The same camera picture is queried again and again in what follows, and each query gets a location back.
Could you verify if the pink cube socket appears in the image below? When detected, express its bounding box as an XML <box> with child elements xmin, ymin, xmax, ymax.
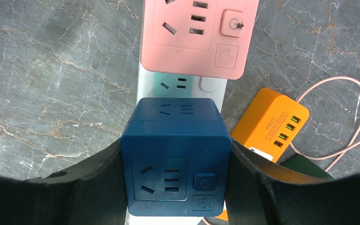
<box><xmin>140</xmin><ymin>0</ymin><xmax>259</xmax><ymax>80</ymax></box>

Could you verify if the orange power strip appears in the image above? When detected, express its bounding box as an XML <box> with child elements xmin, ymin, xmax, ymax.
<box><xmin>214</xmin><ymin>87</ymin><xmax>310</xmax><ymax>222</ymax></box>

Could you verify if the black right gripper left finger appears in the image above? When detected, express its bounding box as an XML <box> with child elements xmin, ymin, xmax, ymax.
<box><xmin>0</xmin><ymin>141</ymin><xmax>128</xmax><ymax>225</ymax></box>

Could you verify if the dark green socket cube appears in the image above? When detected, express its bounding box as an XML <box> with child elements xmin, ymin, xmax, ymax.
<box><xmin>280</xmin><ymin>154</ymin><xmax>334</xmax><ymax>180</ymax></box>

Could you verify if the blue cube socket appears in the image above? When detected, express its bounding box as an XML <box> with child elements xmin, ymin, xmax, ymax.
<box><xmin>120</xmin><ymin>97</ymin><xmax>233</xmax><ymax>217</ymax></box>

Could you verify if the white multicolour power strip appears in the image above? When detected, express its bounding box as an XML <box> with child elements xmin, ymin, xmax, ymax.
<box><xmin>127</xmin><ymin>63</ymin><xmax>227</xmax><ymax>225</ymax></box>

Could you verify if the thin pink cable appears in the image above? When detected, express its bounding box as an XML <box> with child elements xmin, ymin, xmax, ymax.
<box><xmin>290</xmin><ymin>76</ymin><xmax>360</xmax><ymax>173</ymax></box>

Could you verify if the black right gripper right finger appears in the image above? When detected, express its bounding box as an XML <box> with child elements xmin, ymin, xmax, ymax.
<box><xmin>225</xmin><ymin>141</ymin><xmax>360</xmax><ymax>225</ymax></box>

